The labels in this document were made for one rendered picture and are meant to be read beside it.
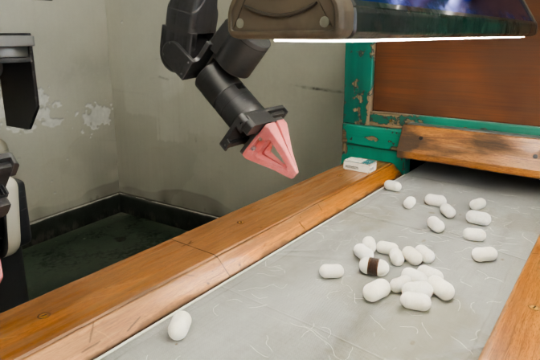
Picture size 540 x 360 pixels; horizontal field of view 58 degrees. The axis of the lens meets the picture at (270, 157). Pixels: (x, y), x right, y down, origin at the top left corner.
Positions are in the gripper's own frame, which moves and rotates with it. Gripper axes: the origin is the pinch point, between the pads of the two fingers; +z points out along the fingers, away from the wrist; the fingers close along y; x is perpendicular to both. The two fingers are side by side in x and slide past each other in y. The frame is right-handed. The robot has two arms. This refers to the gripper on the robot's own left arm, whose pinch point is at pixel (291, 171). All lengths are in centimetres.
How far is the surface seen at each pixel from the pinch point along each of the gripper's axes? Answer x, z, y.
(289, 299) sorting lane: 3.8, 13.5, -11.6
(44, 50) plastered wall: 121, -158, 76
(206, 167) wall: 124, -70, 119
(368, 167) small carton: 9.0, 1.9, 34.8
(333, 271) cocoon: 1.7, 14.1, -4.6
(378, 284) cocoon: -3.2, 18.6, -5.8
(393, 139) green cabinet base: 6.1, -0.5, 46.8
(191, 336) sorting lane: 6.4, 10.4, -23.6
